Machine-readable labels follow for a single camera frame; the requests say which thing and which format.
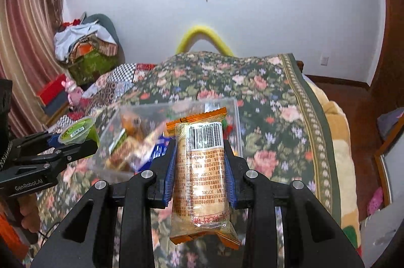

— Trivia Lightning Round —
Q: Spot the green jelly cup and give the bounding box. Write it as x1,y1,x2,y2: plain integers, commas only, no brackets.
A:
58,117,99,145

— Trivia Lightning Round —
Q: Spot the orange cake bar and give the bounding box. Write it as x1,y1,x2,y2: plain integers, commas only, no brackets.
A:
166,107,240,250

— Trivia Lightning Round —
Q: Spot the person's left hand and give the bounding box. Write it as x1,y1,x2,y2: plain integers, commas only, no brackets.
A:
18,194,40,233

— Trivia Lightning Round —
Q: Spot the pink plush toy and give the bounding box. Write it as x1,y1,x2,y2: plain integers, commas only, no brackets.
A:
62,77,84,107

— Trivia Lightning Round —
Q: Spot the clear plastic storage box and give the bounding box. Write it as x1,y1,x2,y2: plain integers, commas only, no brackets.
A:
87,98,243,183

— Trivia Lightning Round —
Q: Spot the patchwork checkered quilt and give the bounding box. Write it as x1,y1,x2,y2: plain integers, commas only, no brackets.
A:
47,63,156,133

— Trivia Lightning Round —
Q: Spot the beige fleece blanket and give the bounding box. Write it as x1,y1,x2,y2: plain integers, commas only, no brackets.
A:
306,79,362,253

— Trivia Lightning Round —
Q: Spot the pile of clothes on chair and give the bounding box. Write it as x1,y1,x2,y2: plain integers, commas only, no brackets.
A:
54,13,121,85

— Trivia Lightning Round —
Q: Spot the striped pink curtain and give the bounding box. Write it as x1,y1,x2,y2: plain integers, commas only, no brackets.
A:
1,0,63,137

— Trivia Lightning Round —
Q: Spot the brown wooden door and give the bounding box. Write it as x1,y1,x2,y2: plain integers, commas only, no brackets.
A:
367,0,404,161

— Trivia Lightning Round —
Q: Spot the yellow curved foam tube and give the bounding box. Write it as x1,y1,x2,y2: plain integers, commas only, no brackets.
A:
175,25,235,57

